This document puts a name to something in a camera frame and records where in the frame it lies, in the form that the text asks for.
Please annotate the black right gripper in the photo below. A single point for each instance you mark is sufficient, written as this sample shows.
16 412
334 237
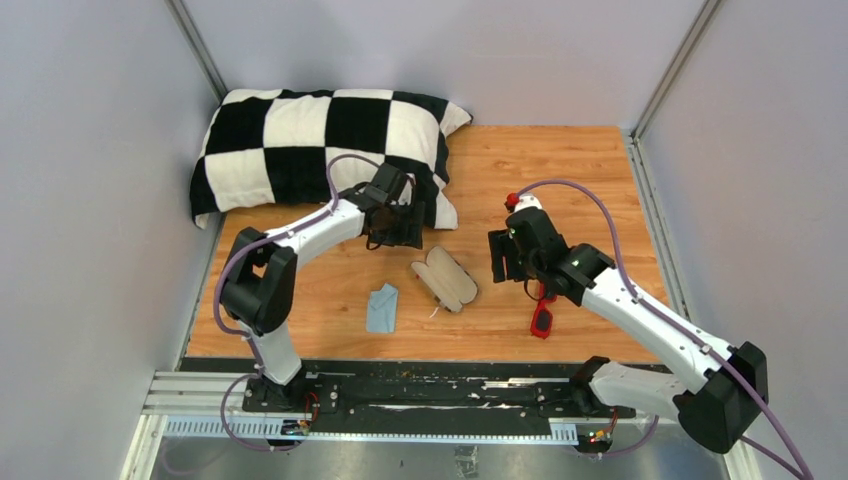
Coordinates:
503 245

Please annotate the light blue cleaning cloth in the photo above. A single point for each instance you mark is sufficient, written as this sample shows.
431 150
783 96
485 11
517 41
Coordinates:
381 311

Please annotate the black and white checkered pillow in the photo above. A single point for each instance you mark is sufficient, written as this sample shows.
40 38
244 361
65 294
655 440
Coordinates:
289 147

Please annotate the red sunglasses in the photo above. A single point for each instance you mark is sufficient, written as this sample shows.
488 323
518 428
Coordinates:
542 318

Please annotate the beige plaid glasses case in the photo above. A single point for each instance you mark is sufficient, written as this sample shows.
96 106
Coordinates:
450 284

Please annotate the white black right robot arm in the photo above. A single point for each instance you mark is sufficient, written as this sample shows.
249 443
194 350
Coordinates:
713 389

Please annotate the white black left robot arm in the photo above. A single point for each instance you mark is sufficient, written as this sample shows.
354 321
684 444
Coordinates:
257 285

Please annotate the aluminium rail frame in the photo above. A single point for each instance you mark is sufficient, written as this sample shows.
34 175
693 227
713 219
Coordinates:
201 403

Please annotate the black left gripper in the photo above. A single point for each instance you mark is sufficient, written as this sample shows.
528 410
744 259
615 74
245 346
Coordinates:
407 235

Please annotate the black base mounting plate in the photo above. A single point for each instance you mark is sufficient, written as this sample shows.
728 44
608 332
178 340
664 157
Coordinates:
406 401

